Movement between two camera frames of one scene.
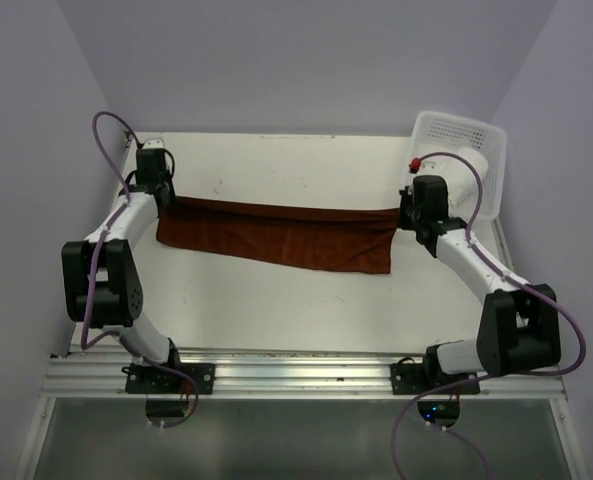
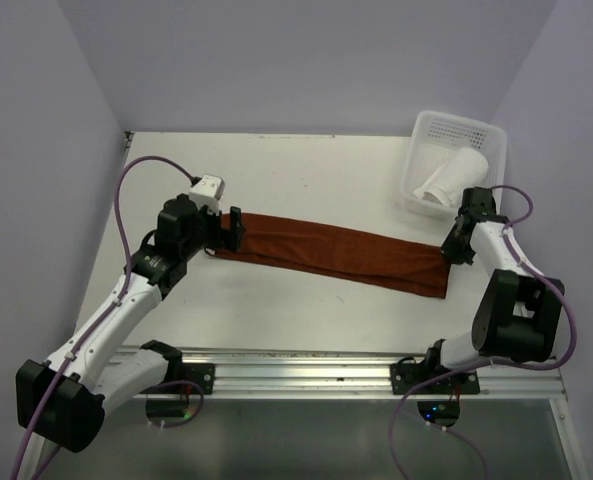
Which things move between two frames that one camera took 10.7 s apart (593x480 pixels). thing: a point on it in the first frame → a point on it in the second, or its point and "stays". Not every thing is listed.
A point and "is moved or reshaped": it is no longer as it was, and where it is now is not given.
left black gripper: (167, 177) → (228, 239)
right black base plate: (416, 378) stays
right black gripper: (407, 196) → (453, 254)
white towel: (463, 182) stays
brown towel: (285, 236) is moved or reshaped
